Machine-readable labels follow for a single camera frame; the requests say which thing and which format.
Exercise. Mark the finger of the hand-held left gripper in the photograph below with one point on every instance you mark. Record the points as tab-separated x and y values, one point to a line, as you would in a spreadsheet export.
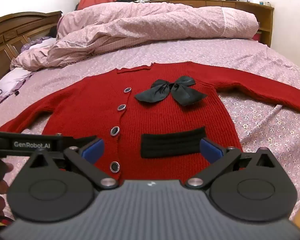
86	139

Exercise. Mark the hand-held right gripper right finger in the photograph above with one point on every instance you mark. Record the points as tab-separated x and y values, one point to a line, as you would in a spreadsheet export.
210	150

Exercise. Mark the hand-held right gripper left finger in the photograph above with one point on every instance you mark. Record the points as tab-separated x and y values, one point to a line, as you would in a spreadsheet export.
93	148

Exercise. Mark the red knit cardigan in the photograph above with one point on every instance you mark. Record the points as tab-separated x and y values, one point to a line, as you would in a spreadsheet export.
165	110

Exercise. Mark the person's left hand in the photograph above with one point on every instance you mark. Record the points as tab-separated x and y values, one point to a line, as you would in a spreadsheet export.
0	187

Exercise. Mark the pink floral bed sheet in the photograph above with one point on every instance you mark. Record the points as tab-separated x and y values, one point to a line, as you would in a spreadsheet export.
265	130

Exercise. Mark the white pillow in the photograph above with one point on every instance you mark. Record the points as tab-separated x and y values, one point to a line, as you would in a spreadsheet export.
12	81

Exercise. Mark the carved wooden headboard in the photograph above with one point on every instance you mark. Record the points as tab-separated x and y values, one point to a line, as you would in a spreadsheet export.
12	37

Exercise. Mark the red box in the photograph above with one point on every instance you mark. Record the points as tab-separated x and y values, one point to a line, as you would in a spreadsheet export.
257	36

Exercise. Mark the pink floral duvet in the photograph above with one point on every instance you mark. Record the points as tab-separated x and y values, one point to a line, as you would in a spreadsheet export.
145	27

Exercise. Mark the wooden shelf unit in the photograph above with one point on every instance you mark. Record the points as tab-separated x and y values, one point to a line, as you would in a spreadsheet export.
265	17

